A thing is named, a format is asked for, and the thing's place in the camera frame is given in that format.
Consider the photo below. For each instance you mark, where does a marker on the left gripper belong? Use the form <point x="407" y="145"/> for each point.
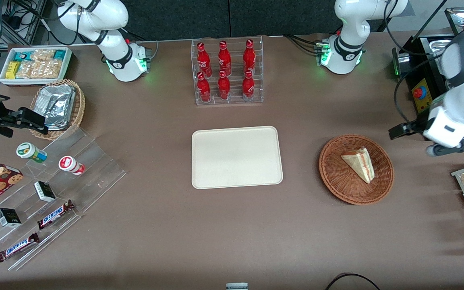
<point x="416" y="123"/>

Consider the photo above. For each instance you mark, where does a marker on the triangle sandwich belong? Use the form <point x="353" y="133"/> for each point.
<point x="361" y="163"/>

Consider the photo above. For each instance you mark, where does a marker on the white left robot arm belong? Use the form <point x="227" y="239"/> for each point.
<point x="349" y="24"/>

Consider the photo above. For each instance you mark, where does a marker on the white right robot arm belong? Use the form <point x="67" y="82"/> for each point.
<point x="115" y="44"/>

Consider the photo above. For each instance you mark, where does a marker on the tan oval wicker basket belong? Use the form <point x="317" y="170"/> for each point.
<point x="79" y="104"/>

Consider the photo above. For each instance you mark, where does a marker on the brown round wicker basket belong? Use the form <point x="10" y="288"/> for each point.
<point x="336" y="177"/>

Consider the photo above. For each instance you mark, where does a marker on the cream plastic tray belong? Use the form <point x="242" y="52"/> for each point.
<point x="236" y="157"/>

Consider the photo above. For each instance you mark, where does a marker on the white bottle green lid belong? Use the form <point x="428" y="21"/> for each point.
<point x="30" y="152"/>

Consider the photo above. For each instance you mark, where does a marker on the yellow emergency stop box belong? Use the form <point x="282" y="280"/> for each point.
<point x="422" y="96"/>

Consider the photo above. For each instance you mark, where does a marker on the silver foil pack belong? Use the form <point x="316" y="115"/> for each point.
<point x="56" y="106"/>

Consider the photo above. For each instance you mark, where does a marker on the clear cracker bag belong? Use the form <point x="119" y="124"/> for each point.
<point x="50" y="69"/>
<point x="28" y="69"/>
<point x="43" y="54"/>

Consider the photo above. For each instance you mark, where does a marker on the yellow snack packet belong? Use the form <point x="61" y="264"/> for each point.
<point x="12" y="69"/>

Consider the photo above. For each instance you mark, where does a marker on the teal snack packet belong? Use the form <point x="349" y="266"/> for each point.
<point x="59" y="54"/>
<point x="23" y="55"/>

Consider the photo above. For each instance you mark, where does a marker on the glass food display case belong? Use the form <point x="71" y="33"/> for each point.
<point x="417" y="64"/>

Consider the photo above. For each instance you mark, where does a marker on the white bottle red lid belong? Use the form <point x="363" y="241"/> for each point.
<point x="70" y="164"/>

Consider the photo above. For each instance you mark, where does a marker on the small black box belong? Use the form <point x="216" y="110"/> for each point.
<point x="44" y="191"/>
<point x="8" y="217"/>

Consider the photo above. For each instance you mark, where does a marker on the white rectangular snack bin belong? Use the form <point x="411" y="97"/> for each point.
<point x="67" y="60"/>

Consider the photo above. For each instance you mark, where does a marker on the clear acrylic stepped shelf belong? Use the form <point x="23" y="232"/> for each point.
<point x="91" y="169"/>

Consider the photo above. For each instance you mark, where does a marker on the stainless steel pan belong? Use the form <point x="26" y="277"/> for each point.
<point x="439" y="46"/>

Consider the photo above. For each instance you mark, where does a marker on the snickers chocolate bar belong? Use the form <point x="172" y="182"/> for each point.
<point x="54" y="214"/>
<point x="17" y="247"/>

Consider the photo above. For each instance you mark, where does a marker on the red cola bottle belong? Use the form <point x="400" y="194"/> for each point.
<point x="204" y="89"/>
<point x="248" y="88"/>
<point x="224" y="58"/>
<point x="224" y="88"/>
<point x="249" y="56"/>
<point x="204" y="60"/>

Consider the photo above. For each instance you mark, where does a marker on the clear acrylic bottle rack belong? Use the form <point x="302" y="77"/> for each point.
<point x="232" y="98"/>

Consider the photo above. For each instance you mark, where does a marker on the small grey object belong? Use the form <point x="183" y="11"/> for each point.
<point x="237" y="286"/>

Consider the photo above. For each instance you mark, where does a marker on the aluminium frame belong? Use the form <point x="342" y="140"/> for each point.
<point x="30" y="24"/>

